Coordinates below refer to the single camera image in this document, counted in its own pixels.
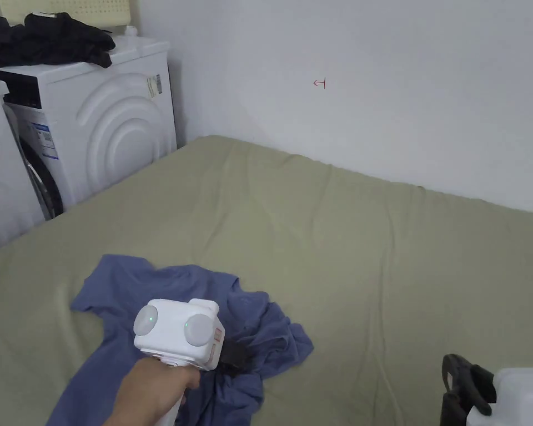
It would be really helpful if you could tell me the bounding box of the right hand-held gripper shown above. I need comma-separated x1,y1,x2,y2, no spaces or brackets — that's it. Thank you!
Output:
439,353,533,426

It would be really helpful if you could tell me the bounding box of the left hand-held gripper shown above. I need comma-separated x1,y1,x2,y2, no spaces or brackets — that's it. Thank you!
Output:
133,298,255,426

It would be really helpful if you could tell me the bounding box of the blue shirt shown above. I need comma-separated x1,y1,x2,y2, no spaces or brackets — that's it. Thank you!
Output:
46,253,315,426

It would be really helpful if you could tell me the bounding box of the person's left hand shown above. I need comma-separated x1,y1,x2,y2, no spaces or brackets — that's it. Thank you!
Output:
98,357,202,426

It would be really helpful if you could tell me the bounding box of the bed with pale green sheet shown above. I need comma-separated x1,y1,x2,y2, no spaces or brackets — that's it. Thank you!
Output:
0,135,533,426

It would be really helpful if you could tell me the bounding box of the white washing machine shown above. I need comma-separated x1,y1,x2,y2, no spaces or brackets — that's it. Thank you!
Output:
0,66,46,259
2,26,179,221

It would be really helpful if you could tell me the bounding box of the pile of black clothes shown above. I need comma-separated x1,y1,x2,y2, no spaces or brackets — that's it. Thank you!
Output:
0,12,117,69

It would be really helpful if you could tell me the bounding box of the pale yellow foam pillow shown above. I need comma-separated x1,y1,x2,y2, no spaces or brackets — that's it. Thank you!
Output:
0,0,139,36

